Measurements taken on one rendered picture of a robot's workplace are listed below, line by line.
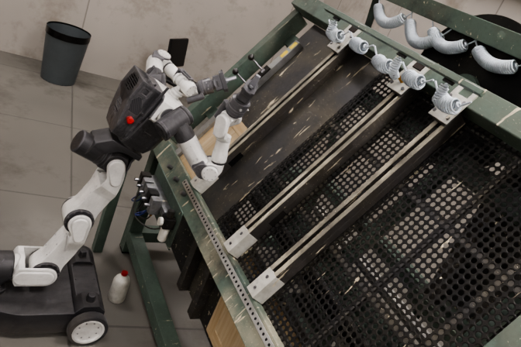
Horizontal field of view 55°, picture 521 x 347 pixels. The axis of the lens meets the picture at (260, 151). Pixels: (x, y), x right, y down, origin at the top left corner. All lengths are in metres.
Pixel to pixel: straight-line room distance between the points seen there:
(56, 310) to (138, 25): 4.18
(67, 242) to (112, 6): 3.98
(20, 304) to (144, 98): 1.21
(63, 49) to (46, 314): 3.45
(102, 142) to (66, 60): 3.37
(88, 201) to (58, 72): 3.33
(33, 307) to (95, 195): 0.64
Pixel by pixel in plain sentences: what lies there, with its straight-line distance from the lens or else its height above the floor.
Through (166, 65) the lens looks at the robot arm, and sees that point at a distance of 2.85.
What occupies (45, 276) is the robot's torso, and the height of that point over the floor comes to 0.30.
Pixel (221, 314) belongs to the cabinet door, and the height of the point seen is 0.43.
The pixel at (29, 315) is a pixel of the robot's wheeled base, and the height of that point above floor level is 0.17.
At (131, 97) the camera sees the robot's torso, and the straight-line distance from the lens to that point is 2.28.
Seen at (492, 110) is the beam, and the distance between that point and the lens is 1.99.
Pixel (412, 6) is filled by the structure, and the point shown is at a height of 2.13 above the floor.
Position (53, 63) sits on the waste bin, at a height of 0.23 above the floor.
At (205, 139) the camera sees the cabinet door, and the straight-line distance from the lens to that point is 2.85.
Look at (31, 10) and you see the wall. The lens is 6.27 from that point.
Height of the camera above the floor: 2.14
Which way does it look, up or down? 21 degrees down
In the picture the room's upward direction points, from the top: 23 degrees clockwise
